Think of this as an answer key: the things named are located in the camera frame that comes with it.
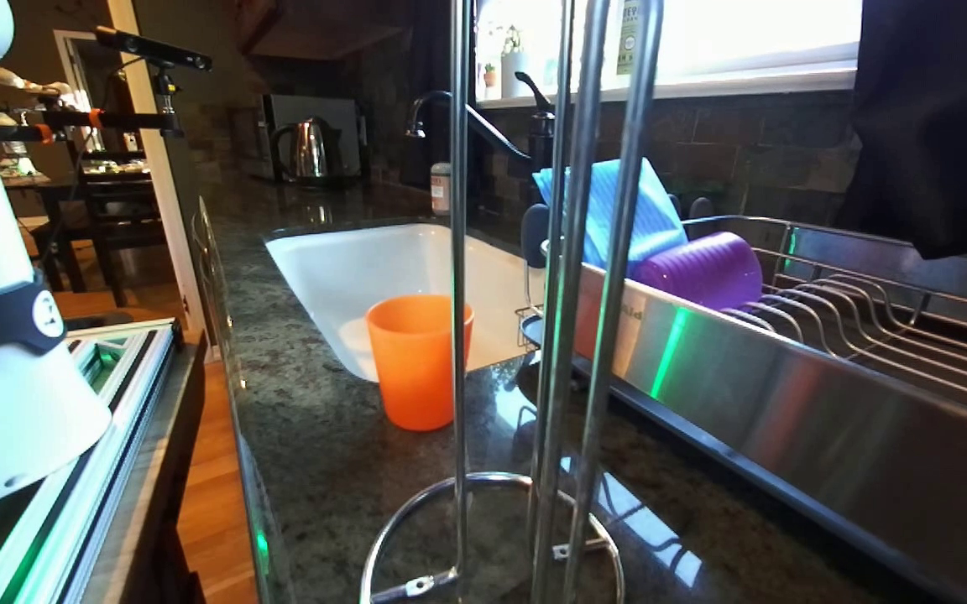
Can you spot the white plant pot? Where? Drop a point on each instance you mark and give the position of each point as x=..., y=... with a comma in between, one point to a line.
x=507, y=73

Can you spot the purple plastic cup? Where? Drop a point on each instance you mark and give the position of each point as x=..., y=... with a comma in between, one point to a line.
x=705, y=268

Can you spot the round cleanser canister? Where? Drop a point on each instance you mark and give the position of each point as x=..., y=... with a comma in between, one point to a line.
x=441, y=189

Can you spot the steel kettle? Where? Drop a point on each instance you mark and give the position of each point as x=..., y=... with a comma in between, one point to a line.
x=308, y=153

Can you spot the steel dish drying rack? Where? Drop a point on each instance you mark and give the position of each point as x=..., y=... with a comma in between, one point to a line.
x=842, y=422

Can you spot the white kitchen sink basin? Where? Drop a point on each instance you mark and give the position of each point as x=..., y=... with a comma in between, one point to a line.
x=361, y=268

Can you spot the dark wooden chair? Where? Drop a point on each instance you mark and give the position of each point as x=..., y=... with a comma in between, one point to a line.
x=114, y=221

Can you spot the green potted plant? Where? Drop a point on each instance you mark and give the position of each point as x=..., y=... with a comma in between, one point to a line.
x=507, y=38

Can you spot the white window frame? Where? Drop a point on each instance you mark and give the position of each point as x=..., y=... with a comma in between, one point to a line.
x=753, y=80

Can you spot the black mounting bar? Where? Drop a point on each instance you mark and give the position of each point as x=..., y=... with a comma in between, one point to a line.
x=151, y=47

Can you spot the navy blue curtain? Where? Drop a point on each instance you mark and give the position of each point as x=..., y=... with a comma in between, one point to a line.
x=940, y=122

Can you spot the metal robot stand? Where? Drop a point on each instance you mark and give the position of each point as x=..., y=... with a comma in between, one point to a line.
x=114, y=446

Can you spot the dark bronze faucet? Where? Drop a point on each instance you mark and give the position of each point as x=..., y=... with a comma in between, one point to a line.
x=484, y=122

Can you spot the orange plastic cup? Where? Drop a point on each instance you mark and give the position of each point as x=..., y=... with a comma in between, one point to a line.
x=411, y=369

